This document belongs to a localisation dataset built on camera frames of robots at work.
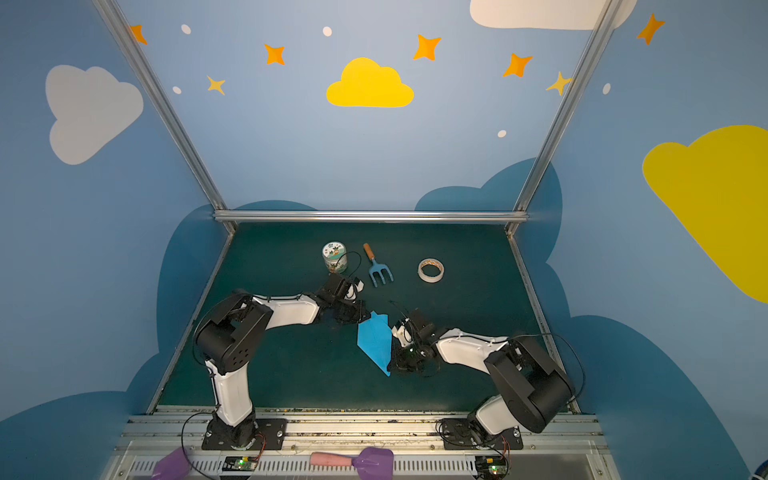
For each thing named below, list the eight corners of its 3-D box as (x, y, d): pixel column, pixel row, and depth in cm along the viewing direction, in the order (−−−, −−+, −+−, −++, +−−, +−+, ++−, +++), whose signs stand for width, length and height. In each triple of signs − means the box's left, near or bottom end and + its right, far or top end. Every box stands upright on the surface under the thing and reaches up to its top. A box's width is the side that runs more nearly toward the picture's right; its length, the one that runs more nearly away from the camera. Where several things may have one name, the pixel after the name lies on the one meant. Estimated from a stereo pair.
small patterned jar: (323, 273, 108) (320, 260, 102) (327, 254, 113) (324, 241, 107) (346, 273, 108) (344, 260, 102) (348, 254, 113) (346, 241, 108)
